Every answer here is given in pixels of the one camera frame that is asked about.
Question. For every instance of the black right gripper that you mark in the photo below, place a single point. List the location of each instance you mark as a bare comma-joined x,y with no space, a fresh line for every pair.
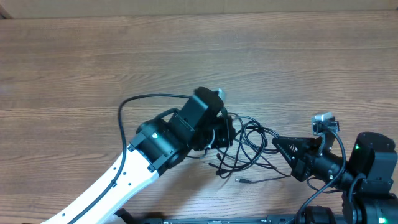
303,147

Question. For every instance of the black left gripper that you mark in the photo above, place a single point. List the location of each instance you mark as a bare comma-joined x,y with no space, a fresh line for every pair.
226,131

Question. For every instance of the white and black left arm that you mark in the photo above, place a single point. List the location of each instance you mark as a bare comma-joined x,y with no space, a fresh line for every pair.
158,145

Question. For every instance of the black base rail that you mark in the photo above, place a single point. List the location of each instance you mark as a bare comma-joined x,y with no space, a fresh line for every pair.
217,220

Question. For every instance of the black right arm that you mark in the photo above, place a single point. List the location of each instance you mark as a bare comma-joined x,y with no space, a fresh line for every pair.
364,178

